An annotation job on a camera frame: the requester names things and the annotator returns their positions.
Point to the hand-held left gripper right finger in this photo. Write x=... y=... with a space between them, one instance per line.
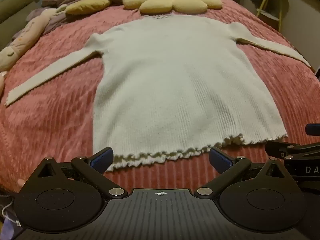
x=220 y=158

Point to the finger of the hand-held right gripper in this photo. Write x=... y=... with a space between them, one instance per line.
x=292 y=148
x=313 y=129

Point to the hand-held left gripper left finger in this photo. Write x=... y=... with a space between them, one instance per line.
x=103 y=157

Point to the white knit sweater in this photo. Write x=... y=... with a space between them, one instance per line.
x=175 y=85

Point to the pink ribbed bedspread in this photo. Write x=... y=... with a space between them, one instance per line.
x=50 y=130

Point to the yellow side table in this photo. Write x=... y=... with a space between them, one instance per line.
x=271 y=2

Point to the long cream plush toy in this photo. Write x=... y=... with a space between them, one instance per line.
x=22 y=40

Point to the yellow leaf-shaped pillow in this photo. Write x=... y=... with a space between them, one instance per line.
x=87 y=5

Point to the olive green headboard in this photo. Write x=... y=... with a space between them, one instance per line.
x=12 y=5

